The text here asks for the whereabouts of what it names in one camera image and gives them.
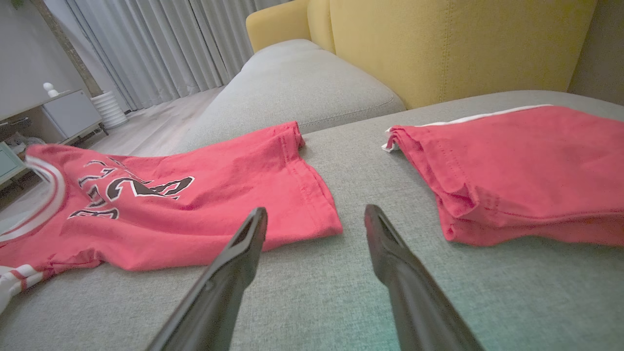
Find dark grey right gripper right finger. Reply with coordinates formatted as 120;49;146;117
365;204;484;351

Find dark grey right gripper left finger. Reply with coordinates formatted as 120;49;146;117
146;207;268;351

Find red jersey with black print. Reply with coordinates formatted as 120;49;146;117
0;121;343;312

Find red shorts with white stripe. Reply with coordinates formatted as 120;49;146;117
382;104;624;247

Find white ribbed planter pot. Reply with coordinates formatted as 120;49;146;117
90;91;128;130

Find low grey media cabinet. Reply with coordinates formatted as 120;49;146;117
0;89;109;191

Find long grey sofa seat cushion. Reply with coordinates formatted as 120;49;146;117
173;39;406;154

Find clutter bag inside cabinet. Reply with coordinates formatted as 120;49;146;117
7;134;45;148

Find yellow sofa back cushion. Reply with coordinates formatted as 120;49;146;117
307;0;337;53
329;0;598;109

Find grey pleated curtain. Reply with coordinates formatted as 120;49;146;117
66;0;293;110

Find yellow sofa armrest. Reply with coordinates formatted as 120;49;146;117
246;0;312;53

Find tree with brown fibrous trunk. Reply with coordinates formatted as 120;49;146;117
10;0;104;98

